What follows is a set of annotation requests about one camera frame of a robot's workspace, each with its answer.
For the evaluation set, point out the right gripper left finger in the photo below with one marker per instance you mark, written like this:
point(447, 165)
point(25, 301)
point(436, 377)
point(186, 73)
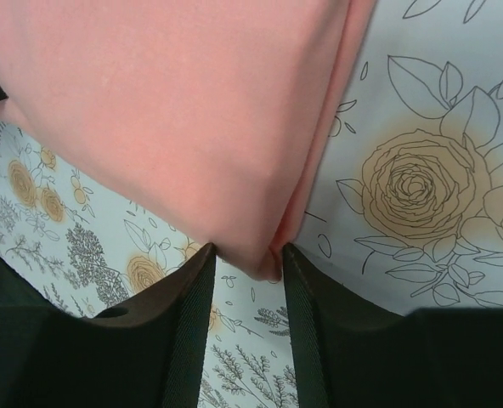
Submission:
point(147, 351)

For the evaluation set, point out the salmon pink t shirt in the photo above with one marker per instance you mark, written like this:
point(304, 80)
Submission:
point(211, 114)

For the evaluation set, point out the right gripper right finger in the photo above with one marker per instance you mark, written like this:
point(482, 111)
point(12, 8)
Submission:
point(348, 352)

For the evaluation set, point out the floral patterned table mat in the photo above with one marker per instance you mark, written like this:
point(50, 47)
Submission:
point(405, 210)

